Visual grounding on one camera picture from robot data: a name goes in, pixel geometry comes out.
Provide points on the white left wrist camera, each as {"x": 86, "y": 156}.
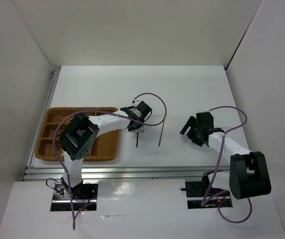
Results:
{"x": 136, "y": 102}

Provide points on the aluminium frame rail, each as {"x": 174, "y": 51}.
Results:
{"x": 177, "y": 91}

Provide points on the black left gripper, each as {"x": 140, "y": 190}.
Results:
{"x": 139, "y": 129}

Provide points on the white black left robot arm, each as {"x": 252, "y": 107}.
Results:
{"x": 79, "y": 136}

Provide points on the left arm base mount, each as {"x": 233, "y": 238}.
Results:
{"x": 84, "y": 199}

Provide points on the brown wicker divided tray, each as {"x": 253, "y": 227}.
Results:
{"x": 104, "y": 149}

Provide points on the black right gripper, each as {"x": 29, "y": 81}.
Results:
{"x": 192, "y": 122}

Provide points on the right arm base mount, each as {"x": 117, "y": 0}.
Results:
{"x": 195, "y": 192}

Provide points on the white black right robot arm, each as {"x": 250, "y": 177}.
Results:
{"x": 248, "y": 174}

